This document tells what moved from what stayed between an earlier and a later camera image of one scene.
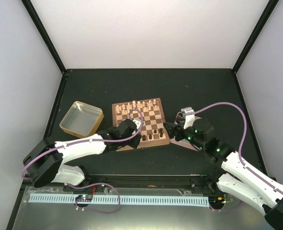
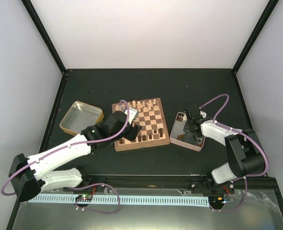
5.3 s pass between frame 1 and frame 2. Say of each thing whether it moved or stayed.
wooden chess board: stayed
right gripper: moved
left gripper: moved
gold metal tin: stayed
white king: stayed
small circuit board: stayed
